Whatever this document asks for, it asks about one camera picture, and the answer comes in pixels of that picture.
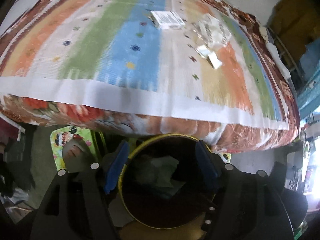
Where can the white Natural paper bag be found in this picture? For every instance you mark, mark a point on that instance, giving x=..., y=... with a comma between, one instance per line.
x=212, y=32

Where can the small white paper box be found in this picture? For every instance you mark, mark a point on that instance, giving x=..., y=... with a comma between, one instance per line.
x=214, y=61

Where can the colourful striped bed mat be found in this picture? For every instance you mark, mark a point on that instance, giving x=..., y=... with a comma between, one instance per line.
x=108, y=54

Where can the white medicine box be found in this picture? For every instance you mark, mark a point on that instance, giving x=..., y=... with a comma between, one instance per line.
x=166, y=20

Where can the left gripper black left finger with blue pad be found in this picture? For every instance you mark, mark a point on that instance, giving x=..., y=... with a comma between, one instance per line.
x=75, y=205

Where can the black trash bin yellow rim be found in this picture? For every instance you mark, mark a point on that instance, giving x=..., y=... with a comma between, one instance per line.
x=162, y=184

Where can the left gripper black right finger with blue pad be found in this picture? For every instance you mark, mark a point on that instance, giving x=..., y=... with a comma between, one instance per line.
x=244, y=205

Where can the green cartoon plastic stool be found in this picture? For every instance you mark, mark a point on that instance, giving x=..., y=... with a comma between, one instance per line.
x=73, y=145

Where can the white pillow at bed edge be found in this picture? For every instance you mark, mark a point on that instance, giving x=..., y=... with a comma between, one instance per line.
x=282, y=68

